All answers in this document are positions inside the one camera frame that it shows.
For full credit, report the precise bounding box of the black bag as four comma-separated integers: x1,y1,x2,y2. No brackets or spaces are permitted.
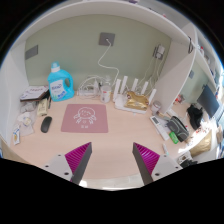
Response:
187,105,203,130

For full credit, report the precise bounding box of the white partition panel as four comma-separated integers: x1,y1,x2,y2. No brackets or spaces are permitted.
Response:
154,23,197,113

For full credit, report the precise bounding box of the white remote control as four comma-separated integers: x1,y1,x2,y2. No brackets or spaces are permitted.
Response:
150,116,169,141

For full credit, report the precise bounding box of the pink mouse pad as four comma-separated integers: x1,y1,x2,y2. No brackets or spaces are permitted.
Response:
61,104,108,133

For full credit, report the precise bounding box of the gold foil bag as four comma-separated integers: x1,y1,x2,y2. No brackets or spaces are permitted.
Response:
124,91,149,111

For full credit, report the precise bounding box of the blue detergent bottle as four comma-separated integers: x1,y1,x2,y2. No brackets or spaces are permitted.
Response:
47,61,74,102

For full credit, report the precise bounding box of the white wifi router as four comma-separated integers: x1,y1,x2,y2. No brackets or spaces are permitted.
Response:
112,76,156,114

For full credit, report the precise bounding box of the green small tube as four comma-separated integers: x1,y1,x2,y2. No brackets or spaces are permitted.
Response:
169,132,179,144

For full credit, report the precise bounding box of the crumpled white plastic wrap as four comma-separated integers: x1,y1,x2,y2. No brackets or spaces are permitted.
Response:
17,102,37,136

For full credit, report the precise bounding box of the white cup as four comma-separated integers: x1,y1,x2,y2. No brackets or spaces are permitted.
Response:
100,86,111,103

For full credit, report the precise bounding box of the small beige box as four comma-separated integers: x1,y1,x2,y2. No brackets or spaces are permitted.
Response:
37,99,48,116

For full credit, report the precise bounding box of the black computer mouse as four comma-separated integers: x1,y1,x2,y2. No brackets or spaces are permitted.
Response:
40,116,52,133

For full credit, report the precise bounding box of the grey wall switch plate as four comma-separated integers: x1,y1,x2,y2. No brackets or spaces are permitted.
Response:
25,46,38,60

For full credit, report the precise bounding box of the black monitor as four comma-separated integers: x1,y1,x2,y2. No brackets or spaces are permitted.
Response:
197,85,219,117

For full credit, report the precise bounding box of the small round jar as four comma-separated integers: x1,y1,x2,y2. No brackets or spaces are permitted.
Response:
151,101,161,115

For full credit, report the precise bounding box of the white wall charger adapter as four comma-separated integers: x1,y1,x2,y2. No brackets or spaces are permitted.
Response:
153,44,165,60

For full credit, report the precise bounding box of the white power strip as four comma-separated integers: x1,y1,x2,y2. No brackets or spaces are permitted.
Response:
78,87,99,97

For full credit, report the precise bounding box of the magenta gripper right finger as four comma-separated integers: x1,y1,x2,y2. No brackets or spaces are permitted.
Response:
132,143,160,185

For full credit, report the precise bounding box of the white snack packet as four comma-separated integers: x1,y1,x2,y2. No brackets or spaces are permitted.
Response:
13,124,20,145

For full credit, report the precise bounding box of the grey wall socket plate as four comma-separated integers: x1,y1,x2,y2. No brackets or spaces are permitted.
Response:
98,32,115,46

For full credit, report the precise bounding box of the white power cable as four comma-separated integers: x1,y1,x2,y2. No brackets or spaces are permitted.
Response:
97,39,120,84

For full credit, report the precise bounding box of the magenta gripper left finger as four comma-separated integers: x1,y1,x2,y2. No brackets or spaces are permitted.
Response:
65,142,92,185

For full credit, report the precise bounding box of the black grey pouch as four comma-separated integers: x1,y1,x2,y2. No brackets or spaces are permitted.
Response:
167,116,189,142

